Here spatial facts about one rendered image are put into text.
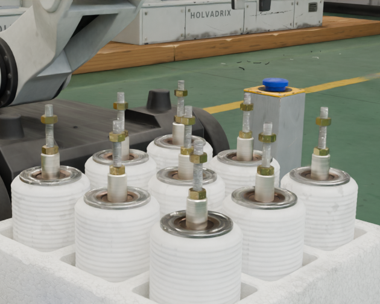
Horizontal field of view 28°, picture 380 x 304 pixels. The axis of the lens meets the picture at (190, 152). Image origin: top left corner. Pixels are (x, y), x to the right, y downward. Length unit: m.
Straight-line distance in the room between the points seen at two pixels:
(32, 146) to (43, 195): 0.38
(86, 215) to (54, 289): 0.09
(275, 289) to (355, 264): 0.15
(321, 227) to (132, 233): 0.24
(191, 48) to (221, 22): 0.33
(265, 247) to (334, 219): 0.13
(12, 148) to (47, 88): 0.31
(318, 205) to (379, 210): 0.72
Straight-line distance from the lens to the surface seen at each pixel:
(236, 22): 4.02
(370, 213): 1.62
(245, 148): 1.01
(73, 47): 1.50
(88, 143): 1.34
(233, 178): 0.99
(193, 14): 3.77
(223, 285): 0.76
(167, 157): 1.06
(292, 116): 1.18
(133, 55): 3.40
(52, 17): 1.32
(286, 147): 1.18
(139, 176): 0.98
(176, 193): 0.90
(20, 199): 0.92
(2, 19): 3.06
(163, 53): 3.53
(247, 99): 1.00
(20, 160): 1.25
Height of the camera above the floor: 0.53
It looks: 15 degrees down
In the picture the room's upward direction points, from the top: 1 degrees clockwise
